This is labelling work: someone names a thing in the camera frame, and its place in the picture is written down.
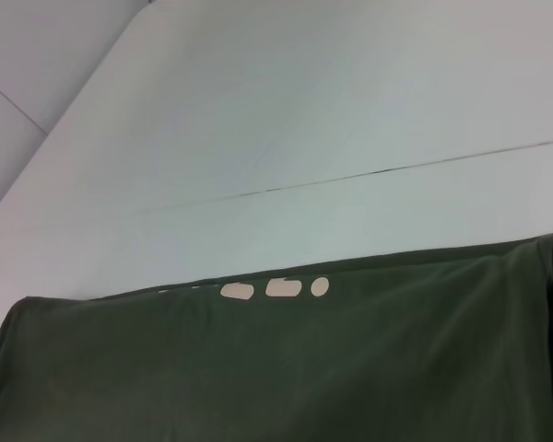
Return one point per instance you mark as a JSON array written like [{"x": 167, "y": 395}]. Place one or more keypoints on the dark green t-shirt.
[{"x": 304, "y": 359}]

